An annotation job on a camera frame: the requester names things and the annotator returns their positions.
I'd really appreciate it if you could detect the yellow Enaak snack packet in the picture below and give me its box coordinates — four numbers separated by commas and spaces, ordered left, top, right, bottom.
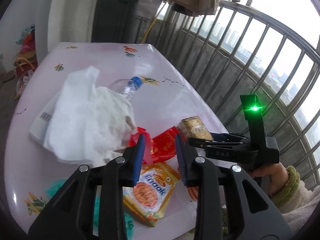
123, 163, 181, 227

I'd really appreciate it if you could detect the right hand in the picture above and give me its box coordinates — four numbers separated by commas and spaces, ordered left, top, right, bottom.
250, 163, 289, 195

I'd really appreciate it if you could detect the white blue medicine box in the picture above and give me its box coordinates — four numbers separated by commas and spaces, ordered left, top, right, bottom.
29, 92, 60, 144

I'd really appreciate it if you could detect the yellow broom stick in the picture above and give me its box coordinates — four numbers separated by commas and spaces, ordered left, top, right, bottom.
140, 0, 167, 44

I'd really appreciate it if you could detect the green plastic bag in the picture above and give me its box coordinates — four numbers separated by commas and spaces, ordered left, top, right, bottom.
46, 179, 135, 240

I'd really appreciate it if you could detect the pile of colourful bags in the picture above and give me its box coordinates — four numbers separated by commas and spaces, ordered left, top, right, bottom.
14, 24, 38, 100

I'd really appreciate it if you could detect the dark cabinet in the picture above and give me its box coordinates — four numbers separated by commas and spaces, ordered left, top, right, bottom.
91, 0, 138, 43

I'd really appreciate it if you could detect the red plastic wrapper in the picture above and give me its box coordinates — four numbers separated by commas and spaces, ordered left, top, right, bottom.
129, 126, 180, 165

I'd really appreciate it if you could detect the white tissue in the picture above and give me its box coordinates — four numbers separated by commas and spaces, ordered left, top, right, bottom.
43, 66, 136, 167

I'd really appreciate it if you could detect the gold tissue pack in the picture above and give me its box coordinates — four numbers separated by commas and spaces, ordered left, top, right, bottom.
178, 115, 213, 140

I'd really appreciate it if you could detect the metal balcony railing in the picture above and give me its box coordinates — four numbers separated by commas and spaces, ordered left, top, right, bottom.
133, 1, 319, 189

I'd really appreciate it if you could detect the clear plastic bottle blue cap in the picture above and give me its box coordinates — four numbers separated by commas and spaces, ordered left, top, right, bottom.
108, 76, 142, 101

